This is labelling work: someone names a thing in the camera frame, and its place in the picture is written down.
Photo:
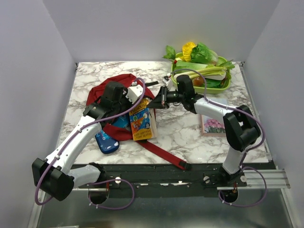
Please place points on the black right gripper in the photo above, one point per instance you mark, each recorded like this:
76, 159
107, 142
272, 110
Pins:
161, 100

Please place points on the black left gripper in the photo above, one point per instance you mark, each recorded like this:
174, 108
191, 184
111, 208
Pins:
129, 103

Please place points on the red student backpack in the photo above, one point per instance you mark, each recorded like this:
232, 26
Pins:
121, 134

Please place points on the blue paperback book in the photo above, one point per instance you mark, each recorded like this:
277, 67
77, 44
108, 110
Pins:
122, 121

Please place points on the orange treehouse storybook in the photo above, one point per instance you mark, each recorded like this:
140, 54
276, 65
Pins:
142, 121

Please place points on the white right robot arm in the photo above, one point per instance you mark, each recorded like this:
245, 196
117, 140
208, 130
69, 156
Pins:
241, 127

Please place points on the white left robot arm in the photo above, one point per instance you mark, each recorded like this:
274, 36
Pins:
54, 175

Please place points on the green plastic tray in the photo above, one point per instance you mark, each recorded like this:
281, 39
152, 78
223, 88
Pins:
211, 86

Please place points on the brown mushroom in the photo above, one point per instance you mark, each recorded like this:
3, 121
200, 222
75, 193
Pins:
198, 82

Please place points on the blue shark pencil case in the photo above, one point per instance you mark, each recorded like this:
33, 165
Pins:
106, 144

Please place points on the green leaf sprig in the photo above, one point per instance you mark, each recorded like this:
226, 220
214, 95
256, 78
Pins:
170, 53

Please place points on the flower cover Designer Fate book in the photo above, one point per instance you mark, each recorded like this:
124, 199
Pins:
211, 127

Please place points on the yellow artificial flower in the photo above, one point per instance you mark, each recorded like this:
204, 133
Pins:
186, 51

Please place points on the green lettuce head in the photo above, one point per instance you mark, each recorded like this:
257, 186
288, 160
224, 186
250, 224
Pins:
203, 55

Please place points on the green white leek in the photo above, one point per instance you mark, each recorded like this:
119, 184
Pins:
215, 73

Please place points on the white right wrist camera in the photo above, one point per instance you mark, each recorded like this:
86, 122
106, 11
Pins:
167, 82

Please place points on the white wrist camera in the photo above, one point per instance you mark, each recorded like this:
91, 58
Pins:
134, 92
167, 82

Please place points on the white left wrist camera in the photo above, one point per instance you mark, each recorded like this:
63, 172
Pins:
134, 92

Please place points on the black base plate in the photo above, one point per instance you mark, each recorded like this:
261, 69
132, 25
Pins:
166, 181

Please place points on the aluminium rail frame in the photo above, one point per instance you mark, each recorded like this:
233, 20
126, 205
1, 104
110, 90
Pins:
264, 204

